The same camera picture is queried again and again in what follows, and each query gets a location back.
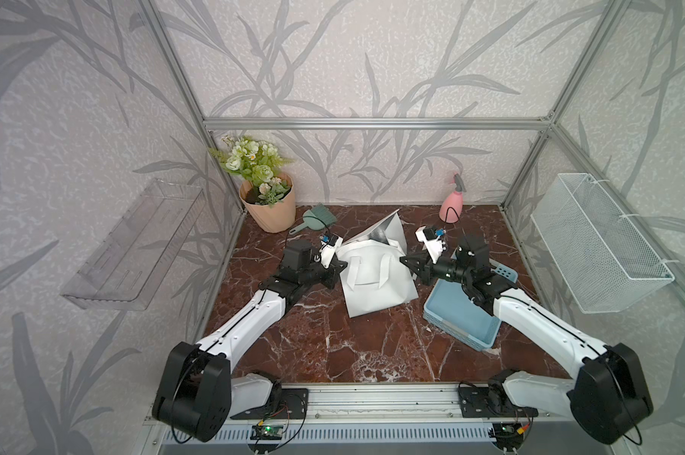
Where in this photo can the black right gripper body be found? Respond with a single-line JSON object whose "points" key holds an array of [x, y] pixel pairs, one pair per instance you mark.
{"points": [[445, 269]]}

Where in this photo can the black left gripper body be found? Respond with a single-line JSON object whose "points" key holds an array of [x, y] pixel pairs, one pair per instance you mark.
{"points": [[315, 274]]}

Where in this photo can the white insulated delivery bag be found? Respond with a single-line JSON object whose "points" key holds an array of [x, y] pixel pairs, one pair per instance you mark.
{"points": [[375, 279]]}

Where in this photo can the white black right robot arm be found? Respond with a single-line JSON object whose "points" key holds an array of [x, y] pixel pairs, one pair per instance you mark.
{"points": [[606, 391]]}

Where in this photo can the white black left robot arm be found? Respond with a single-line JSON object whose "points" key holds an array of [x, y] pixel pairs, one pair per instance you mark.
{"points": [[197, 392]]}

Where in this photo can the light blue plastic basket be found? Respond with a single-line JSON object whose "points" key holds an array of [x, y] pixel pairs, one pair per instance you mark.
{"points": [[469, 319]]}

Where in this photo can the pink spray bottle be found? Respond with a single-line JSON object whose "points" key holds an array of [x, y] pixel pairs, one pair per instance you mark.
{"points": [[452, 207]]}

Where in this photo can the beige ribbed flower pot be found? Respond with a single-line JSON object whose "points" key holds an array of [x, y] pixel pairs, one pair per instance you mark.
{"points": [[272, 219]]}

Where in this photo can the small green hand brush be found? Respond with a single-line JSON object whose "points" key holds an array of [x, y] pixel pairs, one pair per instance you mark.
{"points": [[318, 218]]}

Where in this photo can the artificial green white plant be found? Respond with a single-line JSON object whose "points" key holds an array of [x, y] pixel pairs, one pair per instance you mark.
{"points": [[257, 162]]}

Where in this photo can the green circuit board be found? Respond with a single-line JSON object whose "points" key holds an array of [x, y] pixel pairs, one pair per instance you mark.
{"points": [[265, 432]]}

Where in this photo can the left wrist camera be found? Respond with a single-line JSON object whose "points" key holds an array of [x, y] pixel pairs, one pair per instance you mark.
{"points": [[329, 245]]}

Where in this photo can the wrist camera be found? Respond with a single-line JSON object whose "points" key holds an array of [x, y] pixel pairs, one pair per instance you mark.
{"points": [[433, 240], [329, 245]]}

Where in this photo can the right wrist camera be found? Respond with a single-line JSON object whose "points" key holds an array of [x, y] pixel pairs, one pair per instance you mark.
{"points": [[433, 240]]}

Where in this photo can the white wire mesh basket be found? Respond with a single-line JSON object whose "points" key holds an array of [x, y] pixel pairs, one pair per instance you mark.
{"points": [[605, 260]]}

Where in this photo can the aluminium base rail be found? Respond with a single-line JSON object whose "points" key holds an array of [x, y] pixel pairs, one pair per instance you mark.
{"points": [[385, 418]]}

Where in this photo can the right circuit board with wires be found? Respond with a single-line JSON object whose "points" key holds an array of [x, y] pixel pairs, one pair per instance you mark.
{"points": [[507, 431]]}

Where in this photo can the clear plastic wall shelf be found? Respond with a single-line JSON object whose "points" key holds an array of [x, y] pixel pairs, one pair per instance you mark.
{"points": [[129, 266]]}

